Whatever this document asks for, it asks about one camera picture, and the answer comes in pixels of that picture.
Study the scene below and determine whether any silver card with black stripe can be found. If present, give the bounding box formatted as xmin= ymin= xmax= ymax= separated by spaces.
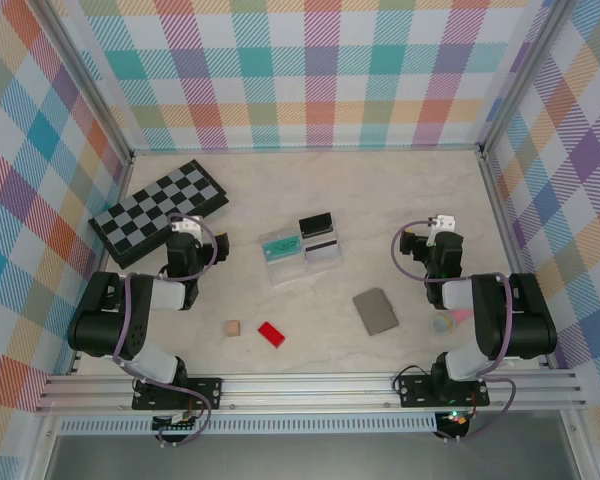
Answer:
xmin=302 ymin=238 xmax=342 ymax=264

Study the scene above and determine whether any black and grey chessboard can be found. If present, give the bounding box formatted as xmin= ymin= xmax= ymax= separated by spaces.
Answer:
xmin=88 ymin=158 xmax=230 ymax=270

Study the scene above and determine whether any red plastic block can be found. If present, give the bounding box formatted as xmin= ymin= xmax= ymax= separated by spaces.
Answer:
xmin=257 ymin=321 xmax=288 ymax=349

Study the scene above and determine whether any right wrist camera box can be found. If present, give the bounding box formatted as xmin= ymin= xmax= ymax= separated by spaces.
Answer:
xmin=426 ymin=213 xmax=458 ymax=247

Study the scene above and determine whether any aluminium mounting rail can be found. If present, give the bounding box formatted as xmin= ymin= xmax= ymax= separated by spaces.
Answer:
xmin=33 ymin=368 xmax=590 ymax=415

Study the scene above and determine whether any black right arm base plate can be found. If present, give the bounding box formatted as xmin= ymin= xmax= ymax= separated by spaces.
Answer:
xmin=396 ymin=373 xmax=492 ymax=409

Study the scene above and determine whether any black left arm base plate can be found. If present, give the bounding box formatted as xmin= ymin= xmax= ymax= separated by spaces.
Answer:
xmin=131 ymin=376 xmax=225 ymax=412

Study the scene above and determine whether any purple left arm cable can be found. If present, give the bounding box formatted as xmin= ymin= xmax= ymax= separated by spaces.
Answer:
xmin=110 ymin=212 xmax=217 ymax=448

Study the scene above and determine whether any teal VIP card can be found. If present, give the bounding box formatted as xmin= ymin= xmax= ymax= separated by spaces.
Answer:
xmin=261 ymin=234 xmax=302 ymax=263

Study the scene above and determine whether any aluminium frame post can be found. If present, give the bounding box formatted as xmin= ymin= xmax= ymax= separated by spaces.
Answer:
xmin=478 ymin=0 xmax=577 ymax=154
xmin=29 ymin=0 xmax=134 ymax=164

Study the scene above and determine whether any aluminium frame side rail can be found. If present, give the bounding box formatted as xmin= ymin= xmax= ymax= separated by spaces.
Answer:
xmin=67 ymin=154 xmax=135 ymax=377
xmin=478 ymin=149 xmax=554 ymax=371

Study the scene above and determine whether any pastel toy with pink handle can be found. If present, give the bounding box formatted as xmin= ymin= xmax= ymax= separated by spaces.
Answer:
xmin=431 ymin=308 xmax=474 ymax=337

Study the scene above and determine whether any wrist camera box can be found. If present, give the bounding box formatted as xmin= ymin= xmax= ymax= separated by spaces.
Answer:
xmin=171 ymin=214 xmax=205 ymax=235
xmin=426 ymin=213 xmax=458 ymax=247

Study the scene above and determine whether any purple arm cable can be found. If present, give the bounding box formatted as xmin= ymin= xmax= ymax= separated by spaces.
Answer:
xmin=110 ymin=212 xmax=217 ymax=448
xmin=389 ymin=218 xmax=519 ymax=444

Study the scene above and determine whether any aluminium frame crossbar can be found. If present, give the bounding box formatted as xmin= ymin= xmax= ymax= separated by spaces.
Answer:
xmin=129 ymin=143 xmax=484 ymax=157

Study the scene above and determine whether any grey card holder wallet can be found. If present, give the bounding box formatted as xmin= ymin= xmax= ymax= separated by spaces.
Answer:
xmin=352 ymin=287 xmax=400 ymax=338

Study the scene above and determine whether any white slotted cable duct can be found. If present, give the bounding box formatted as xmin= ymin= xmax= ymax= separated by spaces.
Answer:
xmin=57 ymin=417 xmax=440 ymax=437

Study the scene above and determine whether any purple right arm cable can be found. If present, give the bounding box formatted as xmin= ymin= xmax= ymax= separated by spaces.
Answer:
xmin=389 ymin=218 xmax=519 ymax=444

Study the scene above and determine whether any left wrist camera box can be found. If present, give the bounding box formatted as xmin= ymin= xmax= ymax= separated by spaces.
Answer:
xmin=171 ymin=214 xmax=205 ymax=235

